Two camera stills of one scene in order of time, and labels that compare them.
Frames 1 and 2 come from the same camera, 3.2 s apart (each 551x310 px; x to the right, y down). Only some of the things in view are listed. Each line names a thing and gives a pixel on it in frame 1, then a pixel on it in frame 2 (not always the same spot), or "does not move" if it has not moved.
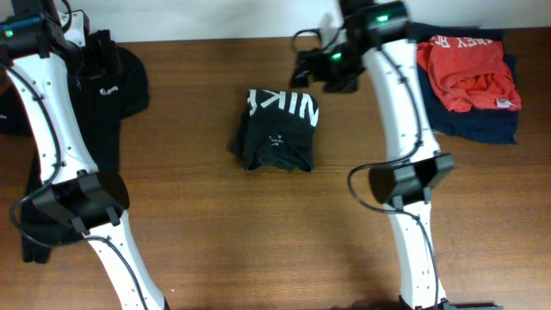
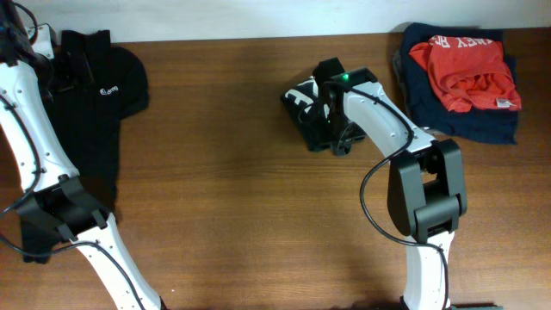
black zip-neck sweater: [117, 87] does not move
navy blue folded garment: [474, 125] does not move
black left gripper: [98, 67] -> [69, 79]
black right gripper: [320, 56] -> [356, 133]
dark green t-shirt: [277, 128] -> [311, 111]
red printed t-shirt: [469, 72] does not move
